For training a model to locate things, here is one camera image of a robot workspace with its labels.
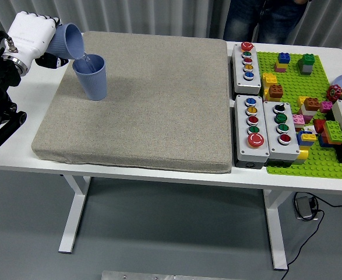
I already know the blue ribbed cup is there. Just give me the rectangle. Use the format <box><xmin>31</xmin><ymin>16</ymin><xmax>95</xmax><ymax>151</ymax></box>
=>
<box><xmin>72</xmin><ymin>54</ymin><xmax>106</xmax><ymax>102</ymax></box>
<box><xmin>44</xmin><ymin>23</ymin><xmax>84</xmax><ymax>61</ymax></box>

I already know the grey-brown mat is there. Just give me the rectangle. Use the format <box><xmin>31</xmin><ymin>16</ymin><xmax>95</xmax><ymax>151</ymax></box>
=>
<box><xmin>31</xmin><ymin>31</ymin><xmax>232</xmax><ymax>174</ymax></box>

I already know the grey pleated curtain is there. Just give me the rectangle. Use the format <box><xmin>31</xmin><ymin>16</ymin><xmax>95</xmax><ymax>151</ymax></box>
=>
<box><xmin>0</xmin><ymin>0</ymin><xmax>342</xmax><ymax>64</ymax></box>

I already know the person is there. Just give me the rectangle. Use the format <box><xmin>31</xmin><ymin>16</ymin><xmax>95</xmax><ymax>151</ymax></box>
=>
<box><xmin>223</xmin><ymin>0</ymin><xmax>309</xmax><ymax>45</ymax></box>

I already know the brown toy brick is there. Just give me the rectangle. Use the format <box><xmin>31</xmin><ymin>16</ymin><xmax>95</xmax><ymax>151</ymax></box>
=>
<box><xmin>268</xmin><ymin>84</ymin><xmax>284</xmax><ymax>99</ymax></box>
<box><xmin>304</xmin><ymin>97</ymin><xmax>320</xmax><ymax>111</ymax></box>

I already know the red toy brick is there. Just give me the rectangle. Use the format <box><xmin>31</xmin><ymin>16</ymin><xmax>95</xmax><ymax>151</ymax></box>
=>
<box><xmin>313</xmin><ymin>119</ymin><xmax>327</xmax><ymax>135</ymax></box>

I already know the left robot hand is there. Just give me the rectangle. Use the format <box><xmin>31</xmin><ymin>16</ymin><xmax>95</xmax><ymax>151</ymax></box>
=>
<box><xmin>2</xmin><ymin>10</ymin><xmax>70</xmax><ymax>70</ymax></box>

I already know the grey four-button control box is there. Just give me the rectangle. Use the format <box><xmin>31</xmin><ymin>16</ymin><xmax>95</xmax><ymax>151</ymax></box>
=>
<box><xmin>262</xmin><ymin>100</ymin><xmax>301</xmax><ymax>167</ymax></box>

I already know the red round toy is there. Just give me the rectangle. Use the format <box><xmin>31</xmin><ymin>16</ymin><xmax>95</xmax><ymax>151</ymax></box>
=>
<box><xmin>326</xmin><ymin>84</ymin><xmax>342</xmax><ymax>103</ymax></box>

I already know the yellow round toy brick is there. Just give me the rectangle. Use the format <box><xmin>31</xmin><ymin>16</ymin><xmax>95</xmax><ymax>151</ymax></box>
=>
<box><xmin>295</xmin><ymin>145</ymin><xmax>310</xmax><ymax>160</ymax></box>

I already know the grey toy brick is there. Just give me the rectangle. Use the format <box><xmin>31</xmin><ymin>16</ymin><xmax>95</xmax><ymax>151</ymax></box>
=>
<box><xmin>298</xmin><ymin>59</ymin><xmax>314</xmax><ymax>76</ymax></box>

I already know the lime green toy brick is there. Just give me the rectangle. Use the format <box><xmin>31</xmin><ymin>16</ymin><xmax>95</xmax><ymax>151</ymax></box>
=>
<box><xmin>323</xmin><ymin>120</ymin><xmax>342</xmax><ymax>144</ymax></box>

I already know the white toy brick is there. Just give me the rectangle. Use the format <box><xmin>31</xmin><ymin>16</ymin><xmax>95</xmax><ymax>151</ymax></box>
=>
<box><xmin>301</xmin><ymin>106</ymin><xmax>317</xmax><ymax>118</ymax></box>

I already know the grey five-button control box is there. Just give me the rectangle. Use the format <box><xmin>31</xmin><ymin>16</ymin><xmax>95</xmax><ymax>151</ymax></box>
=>
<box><xmin>231</xmin><ymin>41</ymin><xmax>262</xmax><ymax>96</ymax></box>
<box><xmin>234</xmin><ymin>94</ymin><xmax>270</xmax><ymax>169</ymax></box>

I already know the grey power adapter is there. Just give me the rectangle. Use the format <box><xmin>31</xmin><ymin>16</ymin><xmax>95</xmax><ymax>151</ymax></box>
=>
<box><xmin>294</xmin><ymin>195</ymin><xmax>317</xmax><ymax>221</ymax></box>

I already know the white table leg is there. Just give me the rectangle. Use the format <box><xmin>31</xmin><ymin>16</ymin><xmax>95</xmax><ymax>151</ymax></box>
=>
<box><xmin>262</xmin><ymin>189</ymin><xmax>290</xmax><ymax>271</ymax></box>
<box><xmin>58</xmin><ymin>174</ymin><xmax>91</xmax><ymax>254</ymax></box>

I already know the green brick baseplate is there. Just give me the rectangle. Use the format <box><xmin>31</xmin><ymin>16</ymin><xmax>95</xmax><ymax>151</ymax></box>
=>
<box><xmin>255</xmin><ymin>51</ymin><xmax>342</xmax><ymax>179</ymax></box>

